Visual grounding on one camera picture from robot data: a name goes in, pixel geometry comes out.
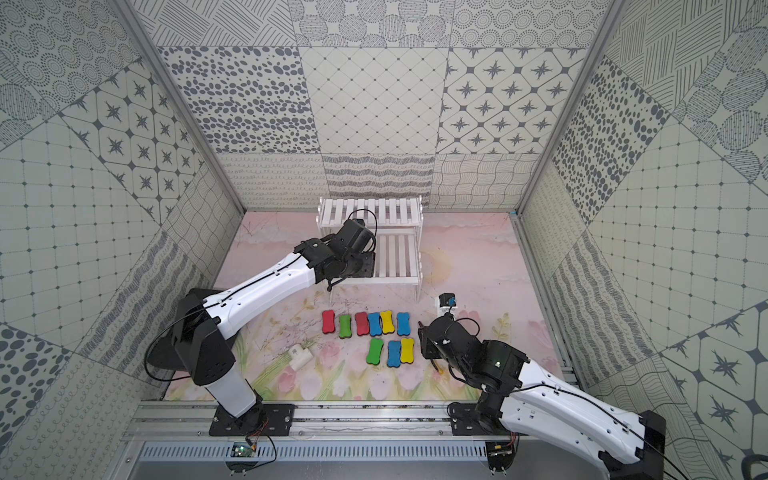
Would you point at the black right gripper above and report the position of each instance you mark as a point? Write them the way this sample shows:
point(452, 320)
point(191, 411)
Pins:
point(427, 346)

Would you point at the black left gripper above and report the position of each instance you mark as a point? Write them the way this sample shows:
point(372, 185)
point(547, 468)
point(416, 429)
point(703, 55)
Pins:
point(361, 264)

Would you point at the blue eraser shelf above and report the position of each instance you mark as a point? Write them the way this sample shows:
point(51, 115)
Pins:
point(394, 349)
point(403, 324)
point(375, 324)

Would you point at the blue eraser top shelf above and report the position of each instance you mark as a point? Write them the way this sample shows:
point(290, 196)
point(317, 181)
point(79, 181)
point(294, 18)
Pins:
point(375, 324)
point(403, 324)

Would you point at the yellow eraser top shelf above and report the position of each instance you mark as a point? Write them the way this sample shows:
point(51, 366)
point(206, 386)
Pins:
point(387, 324)

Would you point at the yellow eraser shelf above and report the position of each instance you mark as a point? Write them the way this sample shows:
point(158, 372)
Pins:
point(407, 350)
point(387, 324)

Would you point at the green eraser shelf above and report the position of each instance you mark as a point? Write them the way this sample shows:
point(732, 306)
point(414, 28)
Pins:
point(373, 356)
point(345, 330)

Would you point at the red eraser top shelf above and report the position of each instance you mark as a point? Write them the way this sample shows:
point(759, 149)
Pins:
point(328, 322)
point(362, 324)

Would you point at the green eraser top shelf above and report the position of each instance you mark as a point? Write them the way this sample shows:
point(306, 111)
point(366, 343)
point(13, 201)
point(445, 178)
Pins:
point(345, 330)

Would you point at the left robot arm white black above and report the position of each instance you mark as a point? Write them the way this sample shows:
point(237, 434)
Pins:
point(200, 336)

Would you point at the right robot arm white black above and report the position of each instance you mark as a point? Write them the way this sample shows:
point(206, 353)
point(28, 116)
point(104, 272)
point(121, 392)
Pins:
point(518, 396)

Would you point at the white wooden slatted shelf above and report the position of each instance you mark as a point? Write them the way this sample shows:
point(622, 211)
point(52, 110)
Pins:
point(398, 223)

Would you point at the white plastic pipe fitting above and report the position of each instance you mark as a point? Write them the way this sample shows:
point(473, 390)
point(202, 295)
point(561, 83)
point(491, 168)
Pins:
point(299, 357)

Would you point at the green circuit board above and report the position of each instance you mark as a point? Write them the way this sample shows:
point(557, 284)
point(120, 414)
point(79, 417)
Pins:
point(241, 450)

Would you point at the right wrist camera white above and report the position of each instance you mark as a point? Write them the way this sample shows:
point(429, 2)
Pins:
point(446, 302)

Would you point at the white vented cable duct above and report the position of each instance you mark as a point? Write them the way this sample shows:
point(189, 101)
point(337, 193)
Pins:
point(319, 451)

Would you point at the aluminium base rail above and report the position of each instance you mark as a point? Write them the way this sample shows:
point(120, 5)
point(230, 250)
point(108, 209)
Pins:
point(198, 421)

